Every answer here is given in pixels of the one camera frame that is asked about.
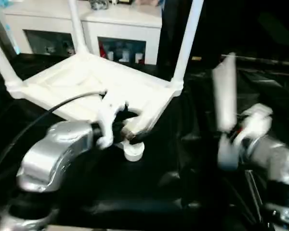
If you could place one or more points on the white plastic table leg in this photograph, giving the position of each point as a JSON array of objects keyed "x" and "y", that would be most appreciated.
[
  {"x": 185, "y": 48},
  {"x": 78, "y": 29},
  {"x": 2, "y": 55},
  {"x": 225, "y": 96}
]

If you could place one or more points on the white plastic table top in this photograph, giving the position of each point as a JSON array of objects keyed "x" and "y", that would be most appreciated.
[{"x": 86, "y": 81}]

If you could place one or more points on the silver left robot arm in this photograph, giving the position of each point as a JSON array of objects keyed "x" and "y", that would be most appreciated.
[{"x": 53, "y": 149}]

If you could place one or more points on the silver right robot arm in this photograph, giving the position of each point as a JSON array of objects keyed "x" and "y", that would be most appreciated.
[{"x": 274, "y": 156}]

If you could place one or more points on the black mat cloth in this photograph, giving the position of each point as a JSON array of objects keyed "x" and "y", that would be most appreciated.
[{"x": 159, "y": 180}]

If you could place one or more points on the small yellow label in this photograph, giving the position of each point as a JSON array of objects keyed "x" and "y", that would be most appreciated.
[{"x": 195, "y": 58}]

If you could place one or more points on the white glass door cabinet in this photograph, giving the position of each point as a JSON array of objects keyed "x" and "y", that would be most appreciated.
[{"x": 122, "y": 24}]

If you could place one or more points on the black fabric backdrop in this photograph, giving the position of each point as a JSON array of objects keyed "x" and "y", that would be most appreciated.
[{"x": 243, "y": 24}]

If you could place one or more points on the dark patterned cabinet-top object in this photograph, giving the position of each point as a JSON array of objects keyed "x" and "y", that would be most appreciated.
[{"x": 98, "y": 4}]

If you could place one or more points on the blue white patterned strip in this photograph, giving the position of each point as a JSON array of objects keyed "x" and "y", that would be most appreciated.
[{"x": 13, "y": 41}]

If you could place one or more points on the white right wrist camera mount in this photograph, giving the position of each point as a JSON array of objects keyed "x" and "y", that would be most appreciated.
[{"x": 255, "y": 120}]

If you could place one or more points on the grey metal rail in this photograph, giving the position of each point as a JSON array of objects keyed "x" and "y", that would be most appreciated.
[{"x": 267, "y": 60}]

